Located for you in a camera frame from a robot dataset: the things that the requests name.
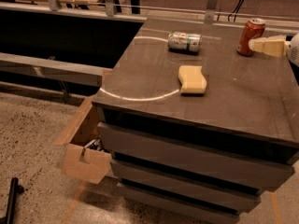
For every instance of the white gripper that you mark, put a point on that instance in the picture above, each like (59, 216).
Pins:
(294, 50)

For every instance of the red coke can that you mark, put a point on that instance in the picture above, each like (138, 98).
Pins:
(254, 28)

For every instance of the silver green soda can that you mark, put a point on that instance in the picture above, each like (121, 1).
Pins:
(184, 41)

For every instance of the yellow sponge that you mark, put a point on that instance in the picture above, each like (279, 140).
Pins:
(192, 79)

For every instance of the grey drawer cabinet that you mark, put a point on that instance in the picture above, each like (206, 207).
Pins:
(251, 110)

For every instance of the top grey drawer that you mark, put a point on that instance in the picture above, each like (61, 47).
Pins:
(222, 169)

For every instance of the grey drawer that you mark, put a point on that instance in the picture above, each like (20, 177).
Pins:
(226, 200)
(177, 206)
(222, 169)

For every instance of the bottom grey drawer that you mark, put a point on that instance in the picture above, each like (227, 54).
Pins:
(177, 206)

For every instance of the middle grey drawer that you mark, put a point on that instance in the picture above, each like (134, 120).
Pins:
(226, 200)

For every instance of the open cardboard box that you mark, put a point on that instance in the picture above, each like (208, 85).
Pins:
(85, 158)

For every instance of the black pole on floor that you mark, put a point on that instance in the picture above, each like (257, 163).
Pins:
(14, 191)

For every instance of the metal railing frame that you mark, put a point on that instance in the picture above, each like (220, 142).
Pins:
(42, 48)

